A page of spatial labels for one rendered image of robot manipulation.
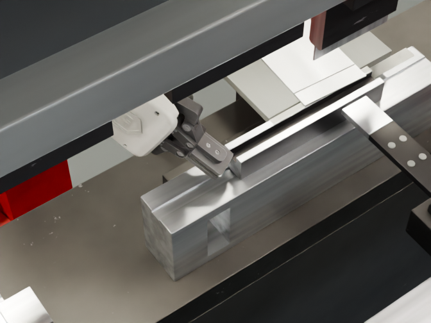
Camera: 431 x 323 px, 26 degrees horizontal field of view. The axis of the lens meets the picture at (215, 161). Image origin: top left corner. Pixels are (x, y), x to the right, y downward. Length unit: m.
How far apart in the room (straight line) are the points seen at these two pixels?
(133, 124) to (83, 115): 0.55
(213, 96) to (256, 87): 1.35
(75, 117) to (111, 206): 0.70
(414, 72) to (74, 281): 0.46
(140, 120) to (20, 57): 0.55
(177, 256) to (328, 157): 0.21
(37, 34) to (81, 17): 0.02
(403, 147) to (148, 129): 0.27
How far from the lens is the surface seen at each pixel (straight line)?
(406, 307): 0.91
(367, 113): 1.03
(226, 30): 0.42
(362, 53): 1.10
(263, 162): 1.00
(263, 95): 1.04
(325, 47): 0.95
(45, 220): 1.10
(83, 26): 0.41
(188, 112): 0.93
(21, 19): 0.39
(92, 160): 2.27
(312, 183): 1.08
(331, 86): 1.05
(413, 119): 1.15
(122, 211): 1.10
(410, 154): 1.00
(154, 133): 0.95
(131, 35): 0.41
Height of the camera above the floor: 1.77
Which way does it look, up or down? 52 degrees down
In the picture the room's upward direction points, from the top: straight up
